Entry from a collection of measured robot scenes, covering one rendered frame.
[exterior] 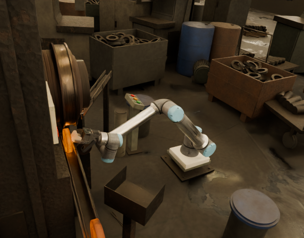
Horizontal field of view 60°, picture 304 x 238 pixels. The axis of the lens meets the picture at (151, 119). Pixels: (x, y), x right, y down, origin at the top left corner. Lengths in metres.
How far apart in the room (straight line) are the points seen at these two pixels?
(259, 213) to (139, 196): 0.80
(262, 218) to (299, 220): 0.80
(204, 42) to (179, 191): 3.01
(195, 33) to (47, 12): 2.33
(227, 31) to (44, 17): 2.97
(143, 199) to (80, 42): 3.10
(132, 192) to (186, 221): 0.81
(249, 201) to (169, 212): 0.69
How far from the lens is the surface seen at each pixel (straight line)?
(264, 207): 1.99
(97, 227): 1.24
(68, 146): 1.71
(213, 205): 2.46
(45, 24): 4.24
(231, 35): 5.10
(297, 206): 2.80
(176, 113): 1.96
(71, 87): 1.37
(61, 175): 1.33
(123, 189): 1.61
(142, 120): 2.03
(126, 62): 3.88
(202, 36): 4.79
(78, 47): 4.27
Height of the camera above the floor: 1.76
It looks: 31 degrees down
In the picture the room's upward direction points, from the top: 6 degrees clockwise
